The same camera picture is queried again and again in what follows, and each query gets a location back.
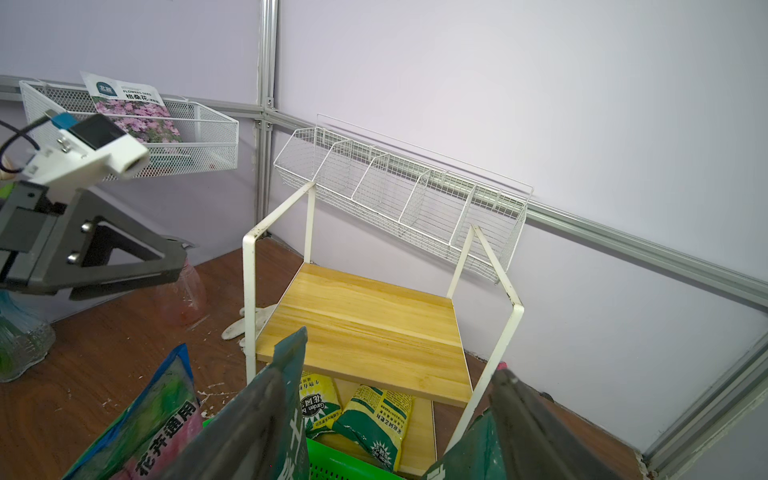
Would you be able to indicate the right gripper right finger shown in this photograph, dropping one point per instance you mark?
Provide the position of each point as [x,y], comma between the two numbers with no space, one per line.
[534,443]

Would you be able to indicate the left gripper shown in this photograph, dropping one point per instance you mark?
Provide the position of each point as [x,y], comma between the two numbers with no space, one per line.
[88,246]

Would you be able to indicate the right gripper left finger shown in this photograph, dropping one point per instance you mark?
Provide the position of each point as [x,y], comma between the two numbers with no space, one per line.
[242,441]

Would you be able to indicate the dark green fertilizer bag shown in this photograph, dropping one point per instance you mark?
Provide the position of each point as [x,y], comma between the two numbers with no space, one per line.
[292,458]
[476,456]

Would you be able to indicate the blue green soil bag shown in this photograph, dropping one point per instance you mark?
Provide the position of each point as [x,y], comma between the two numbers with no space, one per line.
[149,434]

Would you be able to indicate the yellow flower fertilizer packet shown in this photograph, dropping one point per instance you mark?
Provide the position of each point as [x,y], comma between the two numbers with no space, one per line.
[319,402]

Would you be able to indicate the yellow green fertilizer packet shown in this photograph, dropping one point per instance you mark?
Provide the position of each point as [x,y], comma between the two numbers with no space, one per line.
[378,421]

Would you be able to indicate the white metal wooden shelf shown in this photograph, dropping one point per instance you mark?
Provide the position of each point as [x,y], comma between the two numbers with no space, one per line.
[363,331]

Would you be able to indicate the green plastic basket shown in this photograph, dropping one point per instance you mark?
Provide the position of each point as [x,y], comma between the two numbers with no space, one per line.
[328,463]

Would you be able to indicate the pink spray bottle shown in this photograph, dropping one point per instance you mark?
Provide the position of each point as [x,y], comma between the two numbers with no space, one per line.
[184,302]

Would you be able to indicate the white mesh side basket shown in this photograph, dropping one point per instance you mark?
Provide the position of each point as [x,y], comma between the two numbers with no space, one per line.
[183,137]

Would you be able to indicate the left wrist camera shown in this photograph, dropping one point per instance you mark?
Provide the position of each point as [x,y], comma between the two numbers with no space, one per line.
[83,154]

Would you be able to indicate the long white wire wall basket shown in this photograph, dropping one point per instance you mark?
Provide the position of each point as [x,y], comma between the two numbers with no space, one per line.
[410,192]

